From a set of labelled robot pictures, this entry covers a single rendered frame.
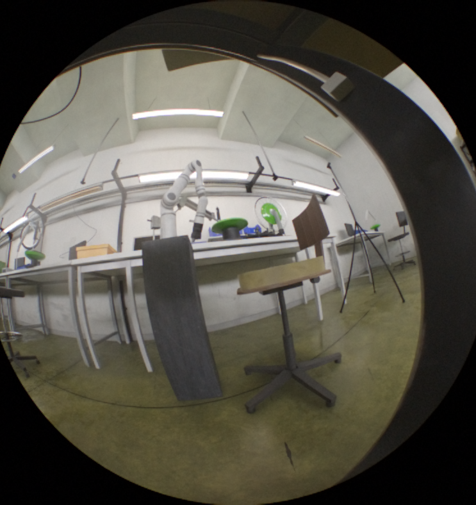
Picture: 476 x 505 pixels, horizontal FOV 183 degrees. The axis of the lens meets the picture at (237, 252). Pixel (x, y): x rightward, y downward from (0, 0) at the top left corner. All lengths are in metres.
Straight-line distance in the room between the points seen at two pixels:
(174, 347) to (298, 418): 0.61
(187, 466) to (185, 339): 0.57
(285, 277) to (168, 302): 0.50
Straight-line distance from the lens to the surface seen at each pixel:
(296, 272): 0.54
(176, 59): 0.39
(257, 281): 0.50
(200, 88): 3.78
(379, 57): 0.51
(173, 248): 0.71
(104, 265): 1.32
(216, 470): 0.65
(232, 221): 1.12
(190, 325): 0.69
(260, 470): 0.62
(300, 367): 0.85
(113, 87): 3.44
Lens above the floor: 0.59
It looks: 11 degrees up
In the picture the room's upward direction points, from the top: 11 degrees counter-clockwise
